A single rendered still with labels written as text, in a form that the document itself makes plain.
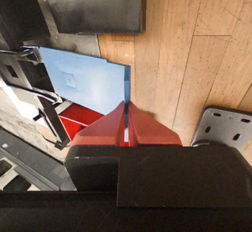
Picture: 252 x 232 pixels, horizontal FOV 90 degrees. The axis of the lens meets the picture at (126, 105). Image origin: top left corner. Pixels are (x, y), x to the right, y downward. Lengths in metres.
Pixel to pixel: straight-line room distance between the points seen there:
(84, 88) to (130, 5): 0.12
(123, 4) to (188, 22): 0.08
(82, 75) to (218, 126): 0.22
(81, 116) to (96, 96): 0.19
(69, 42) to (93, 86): 0.17
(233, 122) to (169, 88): 0.11
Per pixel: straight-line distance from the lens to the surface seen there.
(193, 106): 0.25
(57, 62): 0.19
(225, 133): 0.27
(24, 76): 0.32
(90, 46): 0.27
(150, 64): 0.22
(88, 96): 0.18
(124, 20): 0.20
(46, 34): 0.34
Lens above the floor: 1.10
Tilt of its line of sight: 45 degrees down
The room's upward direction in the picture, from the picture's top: 142 degrees counter-clockwise
